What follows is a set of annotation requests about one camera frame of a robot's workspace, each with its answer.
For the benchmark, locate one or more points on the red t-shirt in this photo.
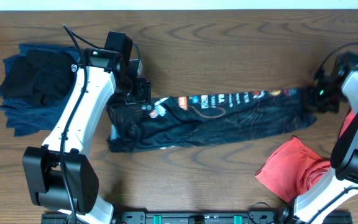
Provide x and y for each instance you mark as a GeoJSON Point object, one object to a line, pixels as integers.
{"type": "Point", "coordinates": [292, 170]}

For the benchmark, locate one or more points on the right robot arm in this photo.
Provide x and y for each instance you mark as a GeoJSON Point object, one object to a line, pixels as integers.
{"type": "Point", "coordinates": [340, 183]}

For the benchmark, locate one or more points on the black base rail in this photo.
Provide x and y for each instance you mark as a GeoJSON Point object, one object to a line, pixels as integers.
{"type": "Point", "coordinates": [258, 216]}

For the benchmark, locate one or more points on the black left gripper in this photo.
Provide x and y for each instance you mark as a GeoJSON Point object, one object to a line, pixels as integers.
{"type": "Point", "coordinates": [143, 96]}

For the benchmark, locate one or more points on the folded navy blue shirt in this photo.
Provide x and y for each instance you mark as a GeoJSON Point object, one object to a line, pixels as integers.
{"type": "Point", "coordinates": [26, 118]}

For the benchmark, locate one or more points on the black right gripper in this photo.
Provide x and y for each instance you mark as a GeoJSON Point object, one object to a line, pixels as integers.
{"type": "Point", "coordinates": [313, 91]}

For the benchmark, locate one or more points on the black orange-patterned jersey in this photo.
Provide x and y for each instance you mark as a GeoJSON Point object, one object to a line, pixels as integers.
{"type": "Point", "coordinates": [207, 120]}

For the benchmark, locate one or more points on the folded black shirt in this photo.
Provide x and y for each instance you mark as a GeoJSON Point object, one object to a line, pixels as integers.
{"type": "Point", "coordinates": [39, 78]}

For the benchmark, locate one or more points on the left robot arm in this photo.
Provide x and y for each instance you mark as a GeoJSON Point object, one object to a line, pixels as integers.
{"type": "Point", "coordinates": [59, 175]}

